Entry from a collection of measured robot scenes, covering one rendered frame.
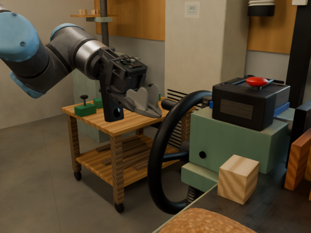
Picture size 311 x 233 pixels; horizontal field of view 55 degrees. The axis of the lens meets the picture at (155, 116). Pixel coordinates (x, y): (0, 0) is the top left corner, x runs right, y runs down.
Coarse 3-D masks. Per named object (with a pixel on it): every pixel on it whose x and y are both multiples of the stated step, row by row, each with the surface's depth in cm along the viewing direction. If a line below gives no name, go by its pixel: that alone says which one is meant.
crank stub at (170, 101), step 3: (165, 99) 64; (168, 99) 64; (162, 102) 64; (165, 102) 64; (168, 102) 63; (171, 102) 63; (174, 102) 63; (162, 105) 64; (165, 105) 64; (168, 105) 63; (171, 105) 63; (162, 108) 65; (165, 108) 64; (168, 108) 63
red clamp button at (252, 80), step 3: (249, 78) 42; (252, 78) 42; (255, 78) 42; (258, 78) 42; (261, 78) 42; (264, 78) 42; (246, 81) 42; (249, 81) 42; (252, 81) 41; (255, 81) 41; (258, 81) 41; (261, 81) 41; (264, 81) 41; (267, 81) 42; (249, 84) 42; (252, 84) 41; (255, 84) 41; (258, 84) 41; (261, 84) 41; (264, 84) 41
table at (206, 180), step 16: (192, 176) 48; (208, 176) 47; (272, 176) 41; (208, 192) 37; (256, 192) 37; (272, 192) 37; (288, 192) 37; (304, 192) 37; (208, 208) 34; (224, 208) 34; (240, 208) 34; (256, 208) 34; (272, 208) 34; (288, 208) 34; (304, 208) 34; (256, 224) 32; (272, 224) 32; (288, 224) 32; (304, 224) 32
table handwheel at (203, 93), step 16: (192, 96) 60; (208, 96) 64; (176, 112) 57; (160, 128) 57; (160, 144) 56; (160, 160) 56; (160, 176) 57; (160, 192) 59; (160, 208) 62; (176, 208) 65
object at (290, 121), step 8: (304, 104) 40; (296, 112) 39; (304, 112) 38; (280, 120) 44; (288, 120) 44; (296, 120) 39; (304, 120) 38; (288, 128) 43; (296, 128) 39; (304, 128) 39; (296, 136) 40; (288, 152) 41; (288, 160) 41
